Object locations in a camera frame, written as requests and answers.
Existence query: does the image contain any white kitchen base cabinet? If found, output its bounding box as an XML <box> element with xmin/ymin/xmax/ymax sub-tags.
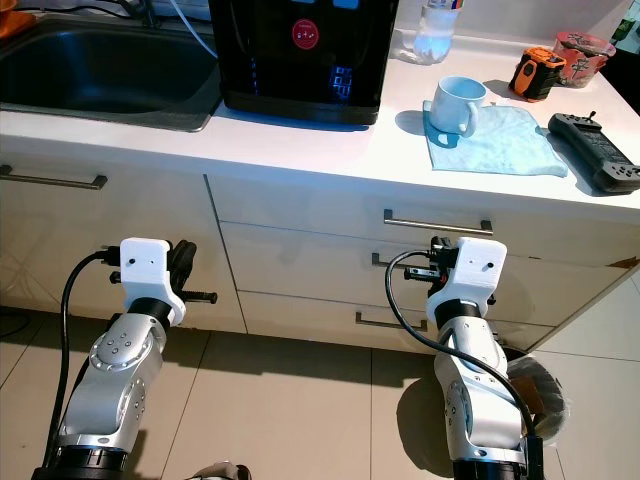
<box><xmin>0</xmin><ymin>140</ymin><xmax>640</xmax><ymax>353</ymax></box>

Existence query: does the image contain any light blue cloth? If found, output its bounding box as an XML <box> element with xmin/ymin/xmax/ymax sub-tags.
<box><xmin>421</xmin><ymin>100</ymin><xmax>570</xmax><ymax>180</ymax></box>

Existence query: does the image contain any white mug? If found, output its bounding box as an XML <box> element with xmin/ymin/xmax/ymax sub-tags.
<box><xmin>428</xmin><ymin>75</ymin><xmax>490</xmax><ymax>140</ymax></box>

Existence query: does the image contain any round floor bin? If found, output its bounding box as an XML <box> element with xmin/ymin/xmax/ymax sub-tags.
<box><xmin>505</xmin><ymin>348</ymin><xmax>573</xmax><ymax>441</ymax></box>

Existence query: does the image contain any black remote controller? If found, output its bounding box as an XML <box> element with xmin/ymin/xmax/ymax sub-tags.
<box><xmin>547</xmin><ymin>111</ymin><xmax>640</xmax><ymax>196</ymax></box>

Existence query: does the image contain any orange and black tape measure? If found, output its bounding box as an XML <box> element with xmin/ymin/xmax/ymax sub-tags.
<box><xmin>508</xmin><ymin>46</ymin><xmax>568</xmax><ymax>103</ymax></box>

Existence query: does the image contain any stainless steel sink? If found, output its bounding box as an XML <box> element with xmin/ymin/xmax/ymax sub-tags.
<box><xmin>0</xmin><ymin>15</ymin><xmax>223</xmax><ymax>133</ymax></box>

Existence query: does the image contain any clear plastic water bottle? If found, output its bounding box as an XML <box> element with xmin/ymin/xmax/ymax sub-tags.
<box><xmin>412</xmin><ymin>0</ymin><xmax>462</xmax><ymax>67</ymax></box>

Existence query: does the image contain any black water dispenser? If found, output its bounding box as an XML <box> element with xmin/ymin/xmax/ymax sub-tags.
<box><xmin>209</xmin><ymin>0</ymin><xmax>402</xmax><ymax>127</ymax></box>

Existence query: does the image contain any red instant noodle cup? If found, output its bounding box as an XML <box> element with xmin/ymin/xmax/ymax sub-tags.
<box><xmin>552</xmin><ymin>31</ymin><xmax>617</xmax><ymax>89</ymax></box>

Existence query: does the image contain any orange plastic plate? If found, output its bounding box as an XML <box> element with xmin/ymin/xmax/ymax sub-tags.
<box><xmin>0</xmin><ymin>10</ymin><xmax>25</xmax><ymax>39</ymax></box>

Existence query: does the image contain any long metal drawer handle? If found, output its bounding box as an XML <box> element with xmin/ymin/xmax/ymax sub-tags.
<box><xmin>383</xmin><ymin>208</ymin><xmax>495</xmax><ymax>237</ymax></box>

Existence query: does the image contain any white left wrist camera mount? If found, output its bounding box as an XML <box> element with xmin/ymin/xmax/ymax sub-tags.
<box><xmin>118</xmin><ymin>237</ymin><xmax>186</xmax><ymax>329</ymax></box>

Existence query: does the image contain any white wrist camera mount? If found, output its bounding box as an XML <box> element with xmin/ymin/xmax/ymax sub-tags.
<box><xmin>428</xmin><ymin>238</ymin><xmax>508</xmax><ymax>323</ymax></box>
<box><xmin>118</xmin><ymin>237</ymin><xmax>186</xmax><ymax>329</ymax></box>

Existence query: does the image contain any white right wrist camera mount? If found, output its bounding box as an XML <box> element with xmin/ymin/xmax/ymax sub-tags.
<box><xmin>428</xmin><ymin>238</ymin><xmax>508</xmax><ymax>323</ymax></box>

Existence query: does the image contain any metal cabinet door handle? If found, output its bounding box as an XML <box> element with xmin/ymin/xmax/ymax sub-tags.
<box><xmin>0</xmin><ymin>164</ymin><xmax>109</xmax><ymax>191</ymax></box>

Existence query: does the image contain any white hose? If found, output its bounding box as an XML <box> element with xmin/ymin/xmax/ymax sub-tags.
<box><xmin>166</xmin><ymin>0</ymin><xmax>221</xmax><ymax>59</ymax></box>

